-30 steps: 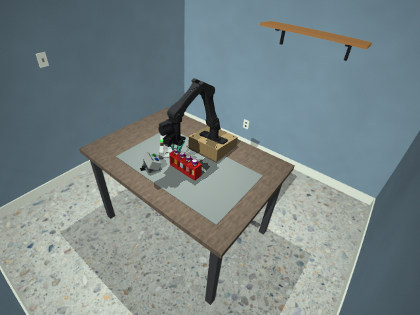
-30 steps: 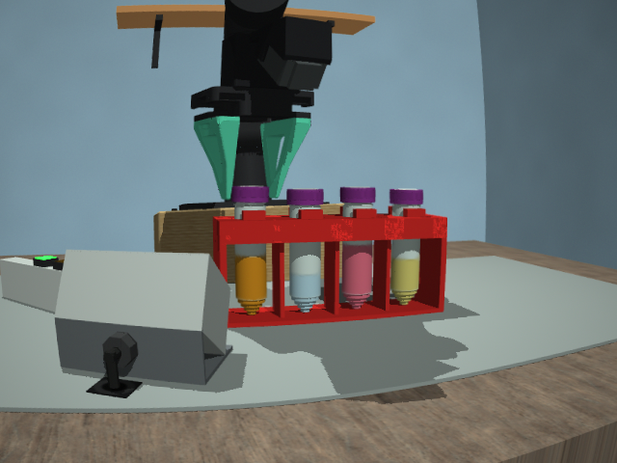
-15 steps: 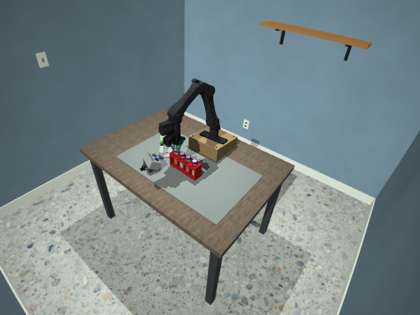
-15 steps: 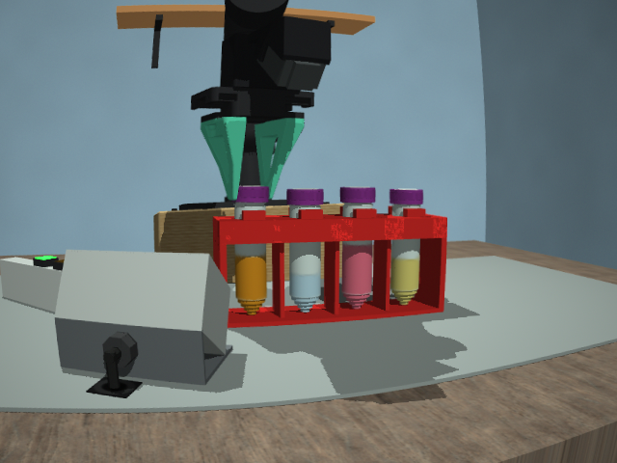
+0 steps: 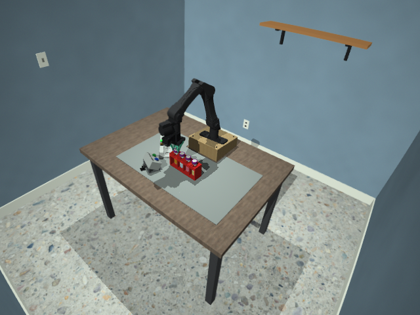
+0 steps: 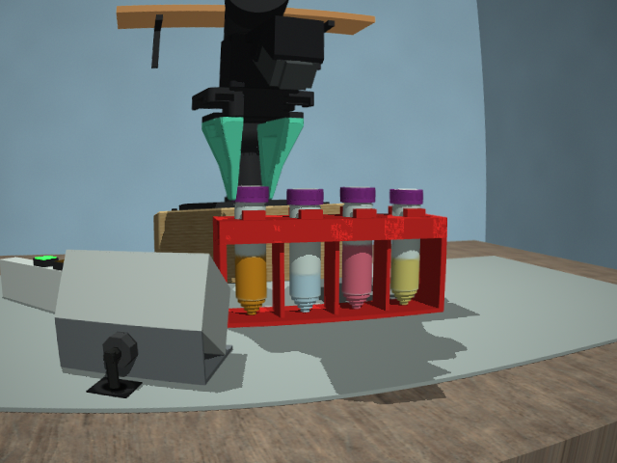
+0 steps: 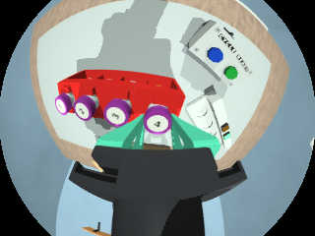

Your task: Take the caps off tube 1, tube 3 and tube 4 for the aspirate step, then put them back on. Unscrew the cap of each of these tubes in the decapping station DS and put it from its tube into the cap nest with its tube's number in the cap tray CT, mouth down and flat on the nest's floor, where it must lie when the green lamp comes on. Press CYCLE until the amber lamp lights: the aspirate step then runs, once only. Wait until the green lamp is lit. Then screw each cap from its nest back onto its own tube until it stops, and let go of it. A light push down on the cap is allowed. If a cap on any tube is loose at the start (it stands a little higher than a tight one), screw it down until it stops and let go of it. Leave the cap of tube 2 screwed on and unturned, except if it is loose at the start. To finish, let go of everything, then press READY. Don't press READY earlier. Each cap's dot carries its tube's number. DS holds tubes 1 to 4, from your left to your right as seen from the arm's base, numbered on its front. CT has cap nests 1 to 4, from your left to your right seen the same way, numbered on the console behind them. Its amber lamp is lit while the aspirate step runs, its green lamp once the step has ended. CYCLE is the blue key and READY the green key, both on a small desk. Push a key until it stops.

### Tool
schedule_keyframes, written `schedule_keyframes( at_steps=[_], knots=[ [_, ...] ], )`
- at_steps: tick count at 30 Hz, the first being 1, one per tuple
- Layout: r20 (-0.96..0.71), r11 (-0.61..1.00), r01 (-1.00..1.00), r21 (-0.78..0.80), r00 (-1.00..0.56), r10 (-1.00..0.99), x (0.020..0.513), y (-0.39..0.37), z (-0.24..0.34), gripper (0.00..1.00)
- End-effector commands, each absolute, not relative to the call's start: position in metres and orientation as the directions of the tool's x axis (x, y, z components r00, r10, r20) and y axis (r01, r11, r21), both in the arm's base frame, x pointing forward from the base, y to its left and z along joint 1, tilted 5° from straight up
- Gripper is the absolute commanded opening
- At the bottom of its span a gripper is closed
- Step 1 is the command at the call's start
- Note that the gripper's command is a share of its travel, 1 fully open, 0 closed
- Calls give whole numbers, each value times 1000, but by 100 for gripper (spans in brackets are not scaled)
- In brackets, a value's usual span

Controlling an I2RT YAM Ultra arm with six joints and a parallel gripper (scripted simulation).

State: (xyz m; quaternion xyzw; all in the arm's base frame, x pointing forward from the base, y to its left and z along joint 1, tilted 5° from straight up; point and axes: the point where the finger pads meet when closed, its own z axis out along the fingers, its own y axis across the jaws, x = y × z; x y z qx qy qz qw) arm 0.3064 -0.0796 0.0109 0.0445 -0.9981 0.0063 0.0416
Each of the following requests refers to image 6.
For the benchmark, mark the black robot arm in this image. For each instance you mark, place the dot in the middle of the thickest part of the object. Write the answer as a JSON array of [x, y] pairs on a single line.
[[284, 50]]

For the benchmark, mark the purple screw cap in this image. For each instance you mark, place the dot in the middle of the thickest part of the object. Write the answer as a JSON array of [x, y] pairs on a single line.
[[405, 196], [252, 194], [357, 194], [305, 196]]

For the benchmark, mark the pale grey flat mat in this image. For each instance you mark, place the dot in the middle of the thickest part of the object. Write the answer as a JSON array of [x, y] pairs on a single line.
[[498, 313]]

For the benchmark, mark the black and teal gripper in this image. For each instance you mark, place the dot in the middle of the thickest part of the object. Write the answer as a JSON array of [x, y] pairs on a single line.
[[277, 133]]

